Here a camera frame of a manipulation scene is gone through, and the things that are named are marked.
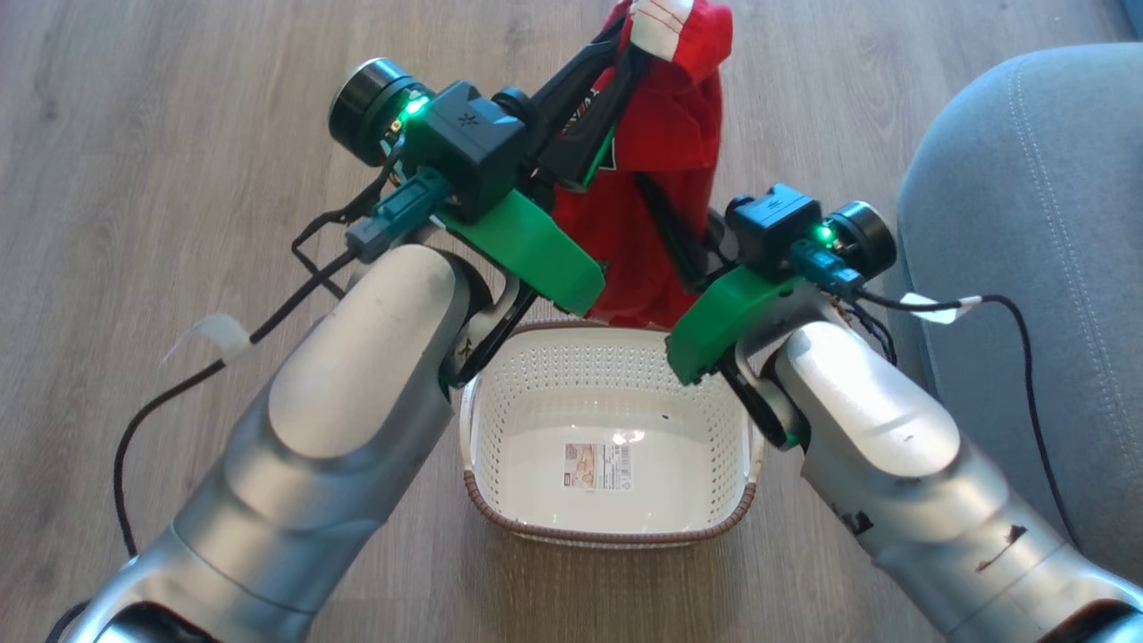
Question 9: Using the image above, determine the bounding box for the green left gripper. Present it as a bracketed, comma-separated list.
[438, 16, 650, 318]

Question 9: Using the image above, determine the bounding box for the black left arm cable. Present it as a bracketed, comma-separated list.
[112, 161, 398, 559]

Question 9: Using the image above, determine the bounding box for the teal left cable connector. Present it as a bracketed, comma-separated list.
[346, 170, 449, 263]

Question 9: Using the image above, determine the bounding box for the teal cable connector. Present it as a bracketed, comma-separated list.
[346, 170, 449, 263]
[790, 241, 864, 297]

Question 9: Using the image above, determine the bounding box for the grey round stitched seat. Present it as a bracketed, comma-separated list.
[893, 45, 1143, 586]

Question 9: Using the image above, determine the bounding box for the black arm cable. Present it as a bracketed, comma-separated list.
[844, 288, 1077, 537]
[112, 161, 398, 559]

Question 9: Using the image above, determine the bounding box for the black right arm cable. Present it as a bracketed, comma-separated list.
[844, 288, 1077, 537]

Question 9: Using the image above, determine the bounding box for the white tape tag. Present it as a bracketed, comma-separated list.
[900, 293, 983, 324]
[163, 313, 253, 364]

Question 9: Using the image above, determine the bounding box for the black right cylindrical motor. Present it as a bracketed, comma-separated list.
[826, 201, 897, 280]

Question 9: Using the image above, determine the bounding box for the red clothing garment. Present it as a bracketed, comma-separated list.
[552, 0, 735, 330]

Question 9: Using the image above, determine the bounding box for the black cylindrical motor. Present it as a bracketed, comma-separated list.
[826, 201, 897, 280]
[329, 58, 431, 168]

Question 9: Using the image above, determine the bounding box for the teal right cable connector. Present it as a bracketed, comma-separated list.
[790, 241, 864, 297]

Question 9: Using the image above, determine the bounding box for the white perforated laundry basket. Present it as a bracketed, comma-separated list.
[460, 321, 764, 547]

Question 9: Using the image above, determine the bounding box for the paper label sticker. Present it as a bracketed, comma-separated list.
[563, 442, 633, 492]

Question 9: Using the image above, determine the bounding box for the black left cylindrical motor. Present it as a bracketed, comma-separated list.
[329, 58, 431, 168]

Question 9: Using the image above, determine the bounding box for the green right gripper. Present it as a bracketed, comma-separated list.
[634, 174, 809, 385]

